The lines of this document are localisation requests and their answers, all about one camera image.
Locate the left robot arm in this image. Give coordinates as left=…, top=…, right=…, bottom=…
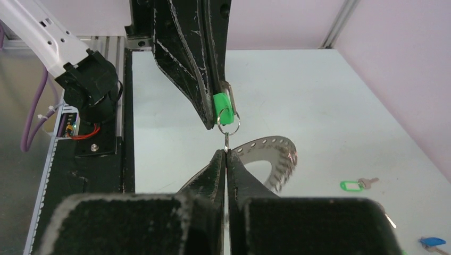
left=1, top=1, right=231, bottom=129

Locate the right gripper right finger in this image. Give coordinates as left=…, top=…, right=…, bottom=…
left=226, top=150, right=402, bottom=254

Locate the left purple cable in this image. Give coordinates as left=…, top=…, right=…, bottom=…
left=20, top=21, right=64, bottom=153

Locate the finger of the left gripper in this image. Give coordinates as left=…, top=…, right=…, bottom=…
left=202, top=0, right=231, bottom=95
left=152, top=1, right=214, bottom=130

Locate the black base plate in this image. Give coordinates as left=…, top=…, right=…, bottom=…
left=32, top=43, right=131, bottom=254

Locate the perforated metal ring disc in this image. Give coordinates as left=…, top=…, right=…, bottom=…
left=179, top=135, right=298, bottom=200

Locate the blue tag key far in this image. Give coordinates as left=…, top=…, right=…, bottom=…
left=418, top=237, right=450, bottom=255

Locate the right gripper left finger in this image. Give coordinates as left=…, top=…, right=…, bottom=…
left=37, top=150, right=227, bottom=254

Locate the green tag key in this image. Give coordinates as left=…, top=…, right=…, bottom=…
left=212, top=80, right=241, bottom=152
left=339, top=177, right=379, bottom=192

